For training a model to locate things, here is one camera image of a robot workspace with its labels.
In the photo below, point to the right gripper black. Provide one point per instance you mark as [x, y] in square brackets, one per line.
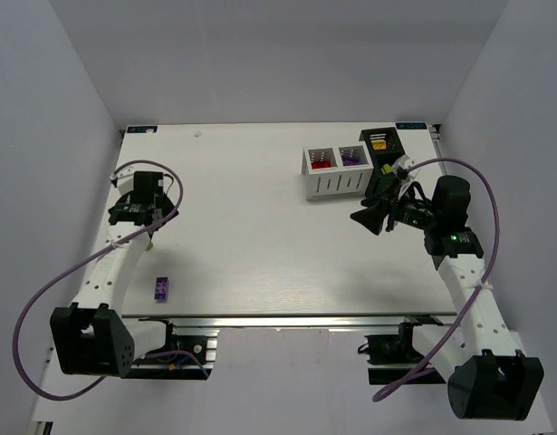
[391, 210]

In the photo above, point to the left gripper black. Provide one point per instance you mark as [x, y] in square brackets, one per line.
[136, 209]

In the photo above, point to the purple lego brick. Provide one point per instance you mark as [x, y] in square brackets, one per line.
[161, 289]
[350, 161]

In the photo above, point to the orange yellow lego brick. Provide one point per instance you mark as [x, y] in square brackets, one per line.
[379, 145]

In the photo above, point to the red lego brick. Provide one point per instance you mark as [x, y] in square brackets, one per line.
[322, 164]

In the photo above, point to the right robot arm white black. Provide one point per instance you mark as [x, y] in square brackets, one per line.
[488, 376]

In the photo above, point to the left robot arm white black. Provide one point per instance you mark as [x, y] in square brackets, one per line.
[90, 335]

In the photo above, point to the black double bin container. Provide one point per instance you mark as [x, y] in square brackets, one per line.
[379, 158]

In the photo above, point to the white double bin container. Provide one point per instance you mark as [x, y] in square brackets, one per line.
[339, 180]

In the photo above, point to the blue label left corner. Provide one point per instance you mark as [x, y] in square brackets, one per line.
[142, 129]

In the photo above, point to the blue label corner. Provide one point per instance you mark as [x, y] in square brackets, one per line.
[410, 125]
[142, 129]

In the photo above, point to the blue label right corner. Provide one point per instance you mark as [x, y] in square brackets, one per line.
[410, 125]

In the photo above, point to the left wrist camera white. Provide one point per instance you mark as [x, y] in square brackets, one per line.
[123, 181]

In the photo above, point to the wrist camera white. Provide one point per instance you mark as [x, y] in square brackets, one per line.
[123, 181]
[404, 170]

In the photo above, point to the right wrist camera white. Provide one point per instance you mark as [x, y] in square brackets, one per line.
[404, 170]

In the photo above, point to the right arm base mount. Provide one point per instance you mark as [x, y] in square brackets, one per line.
[392, 355]

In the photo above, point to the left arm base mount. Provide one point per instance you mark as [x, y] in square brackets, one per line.
[182, 356]

